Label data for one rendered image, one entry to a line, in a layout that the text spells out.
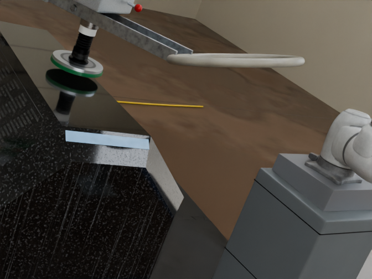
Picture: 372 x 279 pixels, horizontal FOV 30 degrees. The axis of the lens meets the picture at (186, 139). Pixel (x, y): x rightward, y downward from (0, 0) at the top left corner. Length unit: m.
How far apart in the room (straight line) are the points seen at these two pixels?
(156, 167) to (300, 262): 0.66
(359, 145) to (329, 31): 5.46
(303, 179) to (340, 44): 5.20
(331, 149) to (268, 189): 0.30
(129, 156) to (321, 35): 5.80
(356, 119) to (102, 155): 0.99
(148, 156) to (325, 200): 0.70
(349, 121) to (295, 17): 5.70
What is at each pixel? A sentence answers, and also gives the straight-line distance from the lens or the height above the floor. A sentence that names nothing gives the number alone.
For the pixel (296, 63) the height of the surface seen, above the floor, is 1.32.
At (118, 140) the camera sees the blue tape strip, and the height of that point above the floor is 0.85.
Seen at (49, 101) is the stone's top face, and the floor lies 0.87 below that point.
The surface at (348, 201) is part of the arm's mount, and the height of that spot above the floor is 0.84.
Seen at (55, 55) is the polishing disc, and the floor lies 0.93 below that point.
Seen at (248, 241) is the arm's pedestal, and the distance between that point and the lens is 2.91.
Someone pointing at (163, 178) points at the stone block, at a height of 0.72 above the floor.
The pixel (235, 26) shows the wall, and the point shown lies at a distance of 9.07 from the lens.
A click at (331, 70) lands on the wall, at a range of 7.92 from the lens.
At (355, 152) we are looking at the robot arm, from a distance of 2.64.
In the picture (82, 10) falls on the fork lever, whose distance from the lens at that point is 2.81.
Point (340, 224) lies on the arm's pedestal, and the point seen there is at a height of 0.78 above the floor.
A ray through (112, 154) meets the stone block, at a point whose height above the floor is 0.81.
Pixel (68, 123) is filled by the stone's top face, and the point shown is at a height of 0.87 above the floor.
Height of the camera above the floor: 1.77
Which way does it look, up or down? 20 degrees down
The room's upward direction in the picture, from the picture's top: 21 degrees clockwise
